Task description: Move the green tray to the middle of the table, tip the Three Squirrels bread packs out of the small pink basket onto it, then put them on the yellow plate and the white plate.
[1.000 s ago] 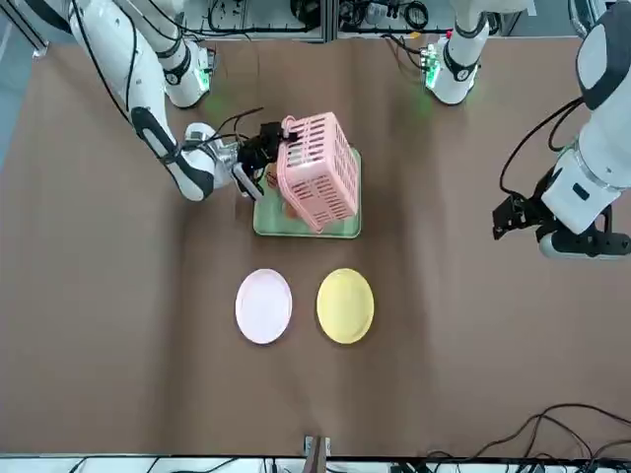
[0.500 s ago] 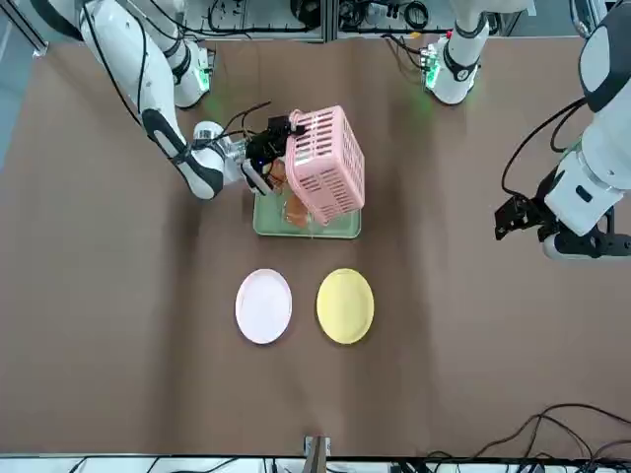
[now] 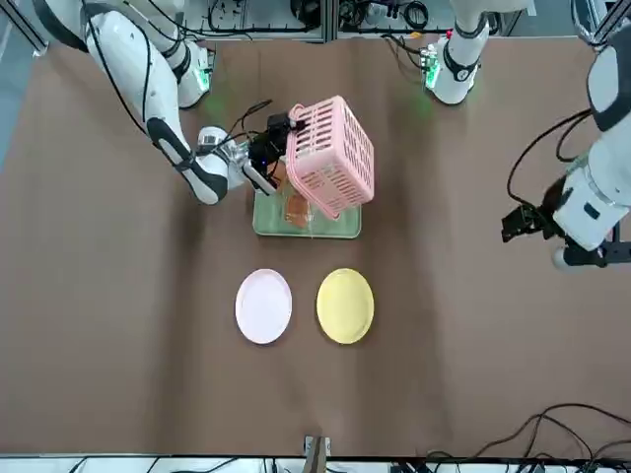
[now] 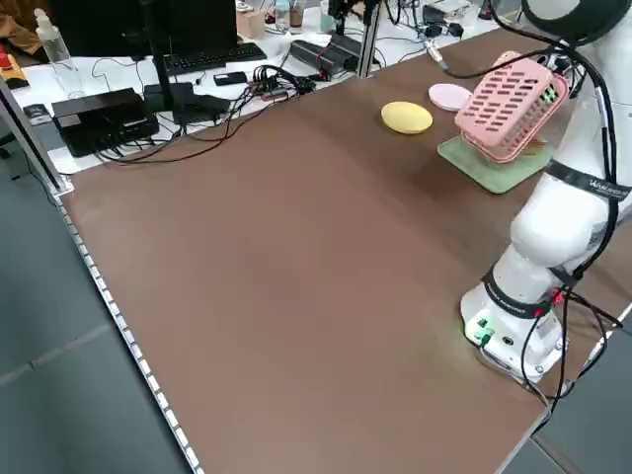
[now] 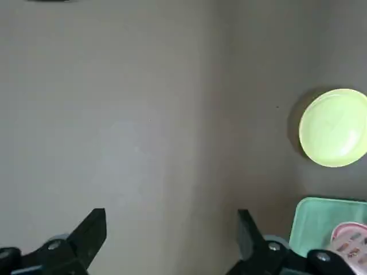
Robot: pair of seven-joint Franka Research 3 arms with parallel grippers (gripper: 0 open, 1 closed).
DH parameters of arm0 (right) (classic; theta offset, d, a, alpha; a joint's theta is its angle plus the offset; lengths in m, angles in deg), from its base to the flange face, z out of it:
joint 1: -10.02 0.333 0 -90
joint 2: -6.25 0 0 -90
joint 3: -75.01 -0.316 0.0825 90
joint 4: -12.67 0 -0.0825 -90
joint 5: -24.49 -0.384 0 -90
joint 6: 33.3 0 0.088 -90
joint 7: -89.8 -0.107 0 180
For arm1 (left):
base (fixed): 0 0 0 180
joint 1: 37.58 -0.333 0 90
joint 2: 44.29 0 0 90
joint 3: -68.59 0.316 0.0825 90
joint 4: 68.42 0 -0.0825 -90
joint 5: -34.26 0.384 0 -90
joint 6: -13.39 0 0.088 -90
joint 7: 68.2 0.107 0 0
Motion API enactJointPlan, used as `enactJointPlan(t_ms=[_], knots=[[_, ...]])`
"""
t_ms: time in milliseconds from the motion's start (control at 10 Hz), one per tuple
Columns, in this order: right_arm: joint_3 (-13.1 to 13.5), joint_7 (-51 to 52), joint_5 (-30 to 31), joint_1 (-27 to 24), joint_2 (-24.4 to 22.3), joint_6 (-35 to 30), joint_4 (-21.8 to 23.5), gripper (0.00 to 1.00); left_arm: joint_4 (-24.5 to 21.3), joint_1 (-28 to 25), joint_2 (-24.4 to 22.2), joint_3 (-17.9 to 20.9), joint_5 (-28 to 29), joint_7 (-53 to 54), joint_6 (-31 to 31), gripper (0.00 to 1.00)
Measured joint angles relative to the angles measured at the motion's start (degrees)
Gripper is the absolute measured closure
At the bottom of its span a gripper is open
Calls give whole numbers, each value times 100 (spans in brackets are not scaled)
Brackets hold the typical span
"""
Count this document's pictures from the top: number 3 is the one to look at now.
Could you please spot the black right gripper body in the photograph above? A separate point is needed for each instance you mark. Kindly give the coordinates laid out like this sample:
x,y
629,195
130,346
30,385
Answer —
x,y
261,150

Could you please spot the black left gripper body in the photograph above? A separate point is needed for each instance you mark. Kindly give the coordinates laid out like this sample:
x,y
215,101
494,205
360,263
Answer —
x,y
552,207

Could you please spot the small pink plastic basket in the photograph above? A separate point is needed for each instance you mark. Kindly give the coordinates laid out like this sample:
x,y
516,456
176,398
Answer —
x,y
335,148

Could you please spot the green plastic tray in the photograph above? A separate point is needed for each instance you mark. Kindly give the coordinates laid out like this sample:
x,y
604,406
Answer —
x,y
340,226

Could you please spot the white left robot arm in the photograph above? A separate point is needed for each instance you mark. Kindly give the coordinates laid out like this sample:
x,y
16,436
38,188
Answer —
x,y
606,162

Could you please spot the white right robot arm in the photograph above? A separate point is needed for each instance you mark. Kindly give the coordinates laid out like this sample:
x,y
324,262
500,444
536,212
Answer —
x,y
148,84

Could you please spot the white round plate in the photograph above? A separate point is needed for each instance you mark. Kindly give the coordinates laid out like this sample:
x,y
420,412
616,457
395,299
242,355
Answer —
x,y
263,305

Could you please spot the yellow round plate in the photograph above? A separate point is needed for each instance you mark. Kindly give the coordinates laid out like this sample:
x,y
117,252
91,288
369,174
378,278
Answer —
x,y
345,305

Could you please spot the green circuit board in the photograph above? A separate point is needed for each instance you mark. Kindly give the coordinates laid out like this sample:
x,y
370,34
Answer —
x,y
430,61

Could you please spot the slanted aluminium profile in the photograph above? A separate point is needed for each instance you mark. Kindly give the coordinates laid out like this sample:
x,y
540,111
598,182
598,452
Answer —
x,y
37,47
604,29

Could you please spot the grey aluminium frame upright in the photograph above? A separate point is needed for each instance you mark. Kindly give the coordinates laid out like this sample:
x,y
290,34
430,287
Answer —
x,y
330,20

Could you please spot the aluminium camera post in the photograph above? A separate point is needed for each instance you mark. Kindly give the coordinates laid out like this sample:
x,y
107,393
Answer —
x,y
316,453

